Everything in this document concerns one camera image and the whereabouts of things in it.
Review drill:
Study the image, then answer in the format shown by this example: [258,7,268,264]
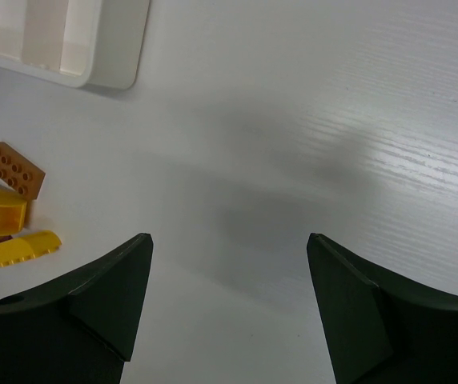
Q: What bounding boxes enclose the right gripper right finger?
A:
[307,234,458,383]

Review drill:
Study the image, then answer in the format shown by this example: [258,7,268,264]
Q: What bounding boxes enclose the yellow lego brick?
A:
[0,230,62,267]

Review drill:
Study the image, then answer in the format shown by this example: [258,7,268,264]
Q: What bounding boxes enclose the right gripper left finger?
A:
[0,234,153,383]

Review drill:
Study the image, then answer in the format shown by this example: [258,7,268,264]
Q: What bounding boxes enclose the white three-compartment tray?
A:
[0,0,150,90]

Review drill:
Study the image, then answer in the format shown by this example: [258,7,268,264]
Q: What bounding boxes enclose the brown flat lego brick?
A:
[0,142,46,201]

